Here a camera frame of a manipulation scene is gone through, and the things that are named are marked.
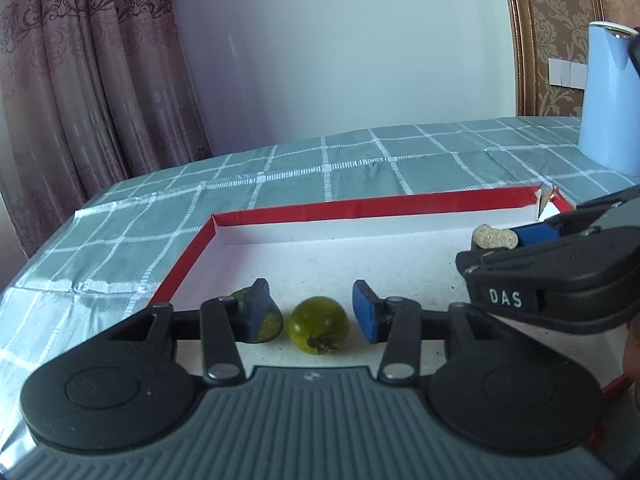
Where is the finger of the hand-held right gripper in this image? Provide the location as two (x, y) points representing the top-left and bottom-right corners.
(456, 224), (640, 287)
(515, 189), (640, 249)

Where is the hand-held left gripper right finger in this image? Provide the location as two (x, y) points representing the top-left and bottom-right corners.
(352, 280), (497, 387)

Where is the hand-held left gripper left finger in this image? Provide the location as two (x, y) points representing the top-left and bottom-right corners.
(114, 279), (274, 387)

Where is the green cucumber chunk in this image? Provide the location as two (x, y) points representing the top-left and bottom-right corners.
(229, 287), (285, 344)

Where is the dark-skinned sugarcane piece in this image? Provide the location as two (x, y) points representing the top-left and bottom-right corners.
(472, 224), (519, 252)

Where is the green tomato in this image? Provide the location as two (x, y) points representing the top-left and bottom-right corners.
(286, 296), (351, 356)

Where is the red-rimmed white cardboard tray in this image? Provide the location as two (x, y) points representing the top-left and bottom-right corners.
(148, 185), (632, 453)

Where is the light blue electric kettle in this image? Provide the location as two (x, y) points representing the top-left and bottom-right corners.
(577, 21), (640, 177)

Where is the pink patterned curtain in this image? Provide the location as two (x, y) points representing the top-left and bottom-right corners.
(0, 0), (217, 263)

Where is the white wall switch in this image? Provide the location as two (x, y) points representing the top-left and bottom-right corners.
(548, 57), (587, 91)

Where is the gold wall panel frame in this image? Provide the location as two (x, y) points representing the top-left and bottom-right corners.
(502, 0), (532, 118)

